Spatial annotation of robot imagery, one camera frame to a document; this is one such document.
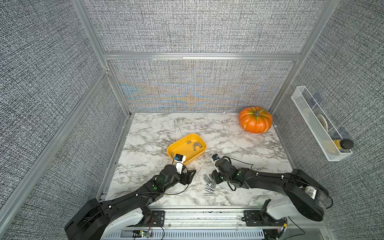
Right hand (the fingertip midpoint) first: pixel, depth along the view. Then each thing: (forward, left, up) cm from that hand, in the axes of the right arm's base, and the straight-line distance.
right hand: (213, 169), depth 88 cm
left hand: (-3, +12, +8) cm, 14 cm away
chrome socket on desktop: (-13, +3, -2) cm, 14 cm away
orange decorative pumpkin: (+31, -31, +9) cm, 44 cm away
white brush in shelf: (+12, -49, +31) cm, 60 cm away
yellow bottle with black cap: (-2, -50, +32) cm, 59 cm away
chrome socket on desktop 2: (-10, +3, -2) cm, 11 cm away
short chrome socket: (+20, +14, -2) cm, 25 cm away
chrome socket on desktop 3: (-5, +4, -1) cm, 6 cm away
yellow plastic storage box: (+17, +12, -3) cm, 21 cm away
